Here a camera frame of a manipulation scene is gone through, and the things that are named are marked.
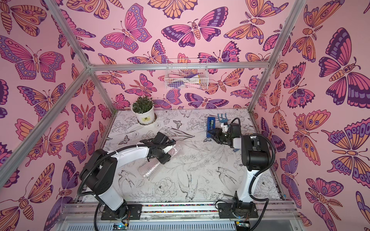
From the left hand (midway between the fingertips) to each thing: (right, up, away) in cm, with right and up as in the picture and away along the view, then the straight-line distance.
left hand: (167, 155), depth 92 cm
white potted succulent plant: (-18, +31, +7) cm, 37 cm away
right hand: (+29, +14, +6) cm, 33 cm away
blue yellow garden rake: (+40, +23, +21) cm, 51 cm away
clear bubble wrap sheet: (-10, -5, -9) cm, 15 cm away
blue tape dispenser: (+30, +20, +11) cm, 37 cm away
